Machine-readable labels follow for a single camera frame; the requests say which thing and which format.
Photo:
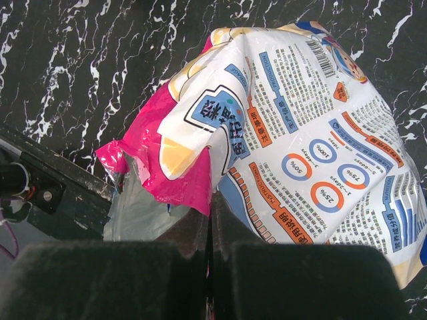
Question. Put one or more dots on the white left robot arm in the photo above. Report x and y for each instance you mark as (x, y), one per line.
(15, 178)

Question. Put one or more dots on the pink pet food bag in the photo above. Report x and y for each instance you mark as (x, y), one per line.
(285, 125)

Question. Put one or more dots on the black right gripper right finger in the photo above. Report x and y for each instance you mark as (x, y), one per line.
(253, 279)

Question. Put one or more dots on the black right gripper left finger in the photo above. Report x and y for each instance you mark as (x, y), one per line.
(160, 279)

